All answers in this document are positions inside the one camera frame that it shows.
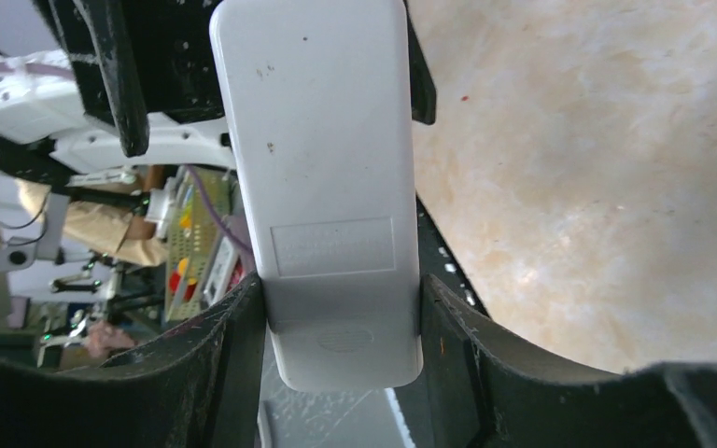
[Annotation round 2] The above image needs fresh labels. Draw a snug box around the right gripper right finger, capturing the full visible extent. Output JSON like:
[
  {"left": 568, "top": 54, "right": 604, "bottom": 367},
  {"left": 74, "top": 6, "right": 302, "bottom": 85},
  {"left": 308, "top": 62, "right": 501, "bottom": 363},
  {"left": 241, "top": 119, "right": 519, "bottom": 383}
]
[{"left": 421, "top": 276, "right": 717, "bottom": 447}]

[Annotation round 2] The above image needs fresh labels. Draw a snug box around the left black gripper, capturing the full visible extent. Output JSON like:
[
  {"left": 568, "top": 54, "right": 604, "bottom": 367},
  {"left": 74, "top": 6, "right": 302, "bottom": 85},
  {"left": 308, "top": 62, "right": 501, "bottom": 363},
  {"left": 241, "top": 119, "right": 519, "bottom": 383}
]
[{"left": 46, "top": 0, "right": 224, "bottom": 158}]

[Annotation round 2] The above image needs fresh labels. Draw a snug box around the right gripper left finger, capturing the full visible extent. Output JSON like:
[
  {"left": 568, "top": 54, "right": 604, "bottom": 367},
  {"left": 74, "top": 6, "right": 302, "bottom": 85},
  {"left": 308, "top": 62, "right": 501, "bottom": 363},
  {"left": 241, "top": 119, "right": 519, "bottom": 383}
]
[{"left": 0, "top": 274, "right": 266, "bottom": 447}]

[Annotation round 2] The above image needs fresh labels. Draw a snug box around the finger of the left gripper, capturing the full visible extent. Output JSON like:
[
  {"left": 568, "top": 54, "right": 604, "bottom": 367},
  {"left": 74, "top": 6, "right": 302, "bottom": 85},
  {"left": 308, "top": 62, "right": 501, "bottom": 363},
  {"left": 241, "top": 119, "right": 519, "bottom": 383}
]
[{"left": 403, "top": 1, "right": 437, "bottom": 125}]

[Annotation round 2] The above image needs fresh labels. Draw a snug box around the white remote control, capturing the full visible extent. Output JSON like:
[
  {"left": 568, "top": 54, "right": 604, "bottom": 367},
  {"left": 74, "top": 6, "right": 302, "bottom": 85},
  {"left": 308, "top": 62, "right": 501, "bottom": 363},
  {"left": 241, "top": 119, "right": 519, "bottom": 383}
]
[{"left": 209, "top": 1, "right": 423, "bottom": 392}]

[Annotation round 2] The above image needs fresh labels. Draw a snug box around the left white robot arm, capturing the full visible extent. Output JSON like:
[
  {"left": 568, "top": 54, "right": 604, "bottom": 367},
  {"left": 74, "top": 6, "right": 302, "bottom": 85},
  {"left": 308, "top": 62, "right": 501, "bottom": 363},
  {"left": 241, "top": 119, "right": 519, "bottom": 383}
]
[{"left": 0, "top": 1, "right": 437, "bottom": 185}]

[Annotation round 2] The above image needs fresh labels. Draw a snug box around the person in beige shirt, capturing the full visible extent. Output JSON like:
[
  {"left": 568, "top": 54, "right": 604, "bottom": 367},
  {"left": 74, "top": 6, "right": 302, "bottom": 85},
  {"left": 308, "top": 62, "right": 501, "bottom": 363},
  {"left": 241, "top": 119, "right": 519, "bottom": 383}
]
[{"left": 14, "top": 165, "right": 168, "bottom": 267}]

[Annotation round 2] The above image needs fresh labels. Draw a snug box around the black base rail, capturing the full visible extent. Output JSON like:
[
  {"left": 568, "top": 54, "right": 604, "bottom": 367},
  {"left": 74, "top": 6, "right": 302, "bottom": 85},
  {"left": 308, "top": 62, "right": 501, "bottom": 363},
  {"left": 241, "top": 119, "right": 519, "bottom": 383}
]
[{"left": 416, "top": 197, "right": 489, "bottom": 316}]

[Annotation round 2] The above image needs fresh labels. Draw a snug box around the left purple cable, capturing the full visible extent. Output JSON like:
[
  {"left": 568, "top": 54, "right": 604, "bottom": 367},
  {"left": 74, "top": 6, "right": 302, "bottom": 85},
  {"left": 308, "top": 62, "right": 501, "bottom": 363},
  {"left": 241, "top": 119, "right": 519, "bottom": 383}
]
[{"left": 0, "top": 60, "right": 255, "bottom": 255}]

